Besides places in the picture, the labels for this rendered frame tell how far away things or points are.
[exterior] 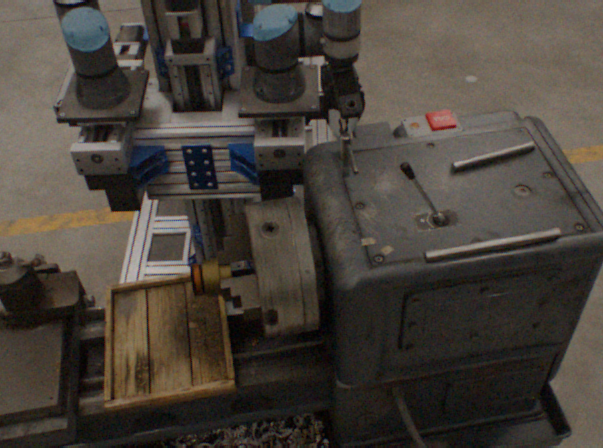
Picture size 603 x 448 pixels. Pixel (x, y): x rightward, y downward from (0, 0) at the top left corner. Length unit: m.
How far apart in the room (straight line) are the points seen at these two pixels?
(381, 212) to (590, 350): 1.60
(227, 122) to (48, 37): 2.84
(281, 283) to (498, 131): 0.65
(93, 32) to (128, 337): 0.78
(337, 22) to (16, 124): 2.94
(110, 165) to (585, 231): 1.22
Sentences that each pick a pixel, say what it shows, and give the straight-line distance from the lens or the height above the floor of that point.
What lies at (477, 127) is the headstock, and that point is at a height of 1.25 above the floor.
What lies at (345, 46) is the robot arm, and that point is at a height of 1.58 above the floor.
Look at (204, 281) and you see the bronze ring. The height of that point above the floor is 1.11.
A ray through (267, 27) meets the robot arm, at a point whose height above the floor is 1.38.
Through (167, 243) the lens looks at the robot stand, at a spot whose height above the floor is 0.21.
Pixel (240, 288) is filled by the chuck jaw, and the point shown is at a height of 1.11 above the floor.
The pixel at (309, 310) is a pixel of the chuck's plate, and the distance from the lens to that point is 1.56.
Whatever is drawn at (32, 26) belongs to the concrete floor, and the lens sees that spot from 4.97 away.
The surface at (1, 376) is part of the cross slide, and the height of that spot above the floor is 0.97.
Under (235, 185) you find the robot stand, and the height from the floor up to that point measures 0.86.
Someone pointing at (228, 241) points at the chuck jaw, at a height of 1.16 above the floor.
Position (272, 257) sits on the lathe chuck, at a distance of 1.51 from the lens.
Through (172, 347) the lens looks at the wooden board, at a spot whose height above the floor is 0.88.
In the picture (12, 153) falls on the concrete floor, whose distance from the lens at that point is 3.97.
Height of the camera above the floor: 2.35
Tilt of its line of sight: 46 degrees down
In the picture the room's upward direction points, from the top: 3 degrees counter-clockwise
